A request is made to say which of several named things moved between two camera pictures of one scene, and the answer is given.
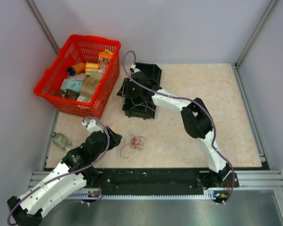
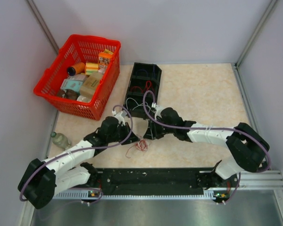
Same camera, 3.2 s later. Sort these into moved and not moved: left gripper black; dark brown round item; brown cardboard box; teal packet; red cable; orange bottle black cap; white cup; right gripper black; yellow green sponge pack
Moved: right gripper black; left gripper black; red cable
Not moved: white cup; teal packet; yellow green sponge pack; orange bottle black cap; dark brown round item; brown cardboard box
